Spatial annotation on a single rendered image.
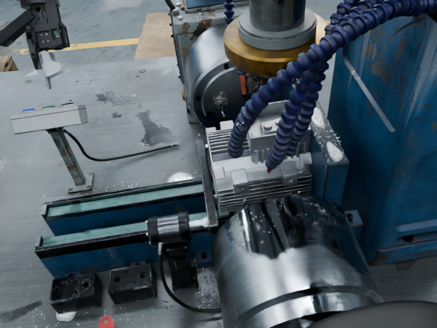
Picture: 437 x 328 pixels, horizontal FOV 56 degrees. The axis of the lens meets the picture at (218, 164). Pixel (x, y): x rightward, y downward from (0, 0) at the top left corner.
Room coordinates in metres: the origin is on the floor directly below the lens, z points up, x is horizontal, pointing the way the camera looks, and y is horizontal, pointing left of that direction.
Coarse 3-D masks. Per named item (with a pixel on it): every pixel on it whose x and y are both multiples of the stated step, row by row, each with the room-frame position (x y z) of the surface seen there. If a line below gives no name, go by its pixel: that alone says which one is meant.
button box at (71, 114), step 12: (48, 108) 0.84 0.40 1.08; (60, 108) 0.84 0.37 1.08; (72, 108) 0.84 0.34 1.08; (84, 108) 0.87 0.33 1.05; (12, 120) 0.83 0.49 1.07; (24, 120) 0.82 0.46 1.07; (36, 120) 0.82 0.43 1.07; (48, 120) 0.82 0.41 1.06; (60, 120) 0.82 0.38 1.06; (72, 120) 0.82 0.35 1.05; (84, 120) 0.84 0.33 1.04; (24, 132) 0.81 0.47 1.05
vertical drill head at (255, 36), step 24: (264, 0) 0.60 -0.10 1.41; (288, 0) 0.59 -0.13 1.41; (240, 24) 0.63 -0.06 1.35; (264, 24) 0.60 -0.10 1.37; (288, 24) 0.59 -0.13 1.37; (312, 24) 0.60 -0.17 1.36; (240, 48) 0.59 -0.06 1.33; (264, 48) 0.57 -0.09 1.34; (288, 48) 0.57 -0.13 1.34; (264, 72) 0.55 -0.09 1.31
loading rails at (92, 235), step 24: (120, 192) 0.68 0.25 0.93; (144, 192) 0.68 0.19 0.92; (168, 192) 0.67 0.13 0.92; (192, 192) 0.66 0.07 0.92; (48, 216) 0.64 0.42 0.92; (72, 216) 0.64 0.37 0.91; (96, 216) 0.64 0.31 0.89; (120, 216) 0.64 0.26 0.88; (144, 216) 0.65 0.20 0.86; (192, 216) 0.58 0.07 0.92; (48, 240) 0.57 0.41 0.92; (72, 240) 0.56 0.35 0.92; (96, 240) 0.54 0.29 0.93; (120, 240) 0.54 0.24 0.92; (144, 240) 0.54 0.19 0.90; (192, 240) 0.55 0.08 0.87; (48, 264) 0.53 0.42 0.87; (72, 264) 0.54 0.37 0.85; (96, 264) 0.54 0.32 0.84; (120, 264) 0.54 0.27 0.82
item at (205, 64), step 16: (208, 32) 0.99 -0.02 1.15; (192, 48) 0.98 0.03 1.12; (208, 48) 0.92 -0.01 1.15; (192, 64) 0.92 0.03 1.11; (208, 64) 0.85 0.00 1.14; (224, 64) 0.84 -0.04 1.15; (192, 80) 0.87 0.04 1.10; (208, 80) 0.84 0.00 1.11; (224, 80) 0.83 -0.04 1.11; (192, 96) 0.84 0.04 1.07; (208, 96) 0.83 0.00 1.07; (224, 96) 0.82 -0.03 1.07; (240, 96) 0.84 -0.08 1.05; (208, 112) 0.83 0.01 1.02; (240, 112) 0.84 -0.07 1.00
